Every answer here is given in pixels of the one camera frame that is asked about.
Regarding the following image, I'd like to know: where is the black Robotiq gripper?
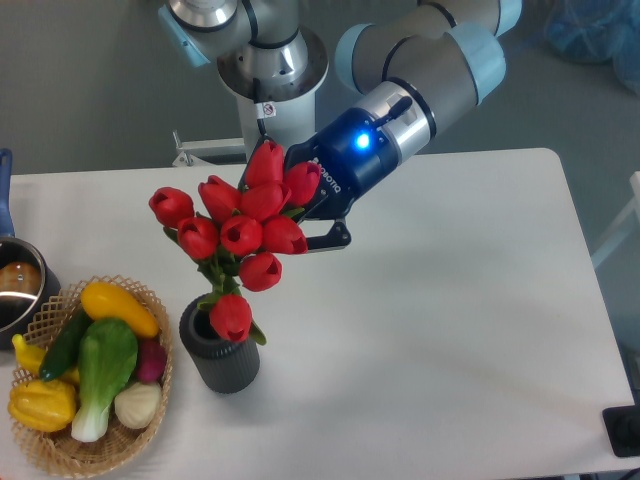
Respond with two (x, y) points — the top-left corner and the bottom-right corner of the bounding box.
(238, 106), (401, 253)

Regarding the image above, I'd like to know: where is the red tulip bouquet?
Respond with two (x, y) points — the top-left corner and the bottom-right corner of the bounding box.
(149, 142), (321, 345)

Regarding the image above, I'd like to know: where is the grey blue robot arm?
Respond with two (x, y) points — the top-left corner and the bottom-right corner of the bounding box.
(158, 1), (522, 251)

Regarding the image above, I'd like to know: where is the dark grey ribbed vase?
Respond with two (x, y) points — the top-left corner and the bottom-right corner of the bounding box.
(179, 294), (260, 394)

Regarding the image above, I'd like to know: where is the red radish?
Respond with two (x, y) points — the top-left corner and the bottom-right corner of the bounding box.
(135, 339), (167, 383)

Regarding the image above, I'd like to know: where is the yellow squash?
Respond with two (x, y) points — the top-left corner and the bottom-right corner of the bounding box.
(80, 282), (160, 339)

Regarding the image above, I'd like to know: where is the green bok choy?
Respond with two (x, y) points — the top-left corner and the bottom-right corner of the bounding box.
(71, 318), (138, 443)

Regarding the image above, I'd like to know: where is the green cucumber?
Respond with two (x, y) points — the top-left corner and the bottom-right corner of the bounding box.
(39, 307), (93, 381)

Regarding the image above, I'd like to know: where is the small yellow gourd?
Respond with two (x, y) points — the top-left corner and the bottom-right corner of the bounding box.
(11, 333), (81, 385)

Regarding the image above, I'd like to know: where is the blue plastic bag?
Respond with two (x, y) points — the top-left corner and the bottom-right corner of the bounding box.
(543, 1), (639, 94)

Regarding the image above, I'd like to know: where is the yellow bell pepper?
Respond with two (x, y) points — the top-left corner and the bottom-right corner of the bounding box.
(7, 379), (77, 433)

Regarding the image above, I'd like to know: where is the woven wicker basket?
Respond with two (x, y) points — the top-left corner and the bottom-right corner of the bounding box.
(5, 275), (173, 479)

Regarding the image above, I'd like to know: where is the black device at edge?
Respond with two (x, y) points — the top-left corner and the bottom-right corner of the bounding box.
(602, 405), (639, 458)

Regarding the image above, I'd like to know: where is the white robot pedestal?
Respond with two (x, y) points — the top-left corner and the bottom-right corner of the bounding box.
(173, 26), (328, 166)

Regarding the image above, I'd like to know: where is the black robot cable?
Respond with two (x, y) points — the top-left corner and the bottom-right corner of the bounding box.
(252, 77), (271, 139)

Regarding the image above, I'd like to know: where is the blue handled saucepan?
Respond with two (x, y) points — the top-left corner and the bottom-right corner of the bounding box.
(1, 148), (60, 351)

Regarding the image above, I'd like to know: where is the white frame at right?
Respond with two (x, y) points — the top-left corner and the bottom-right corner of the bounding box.
(591, 171), (639, 269)

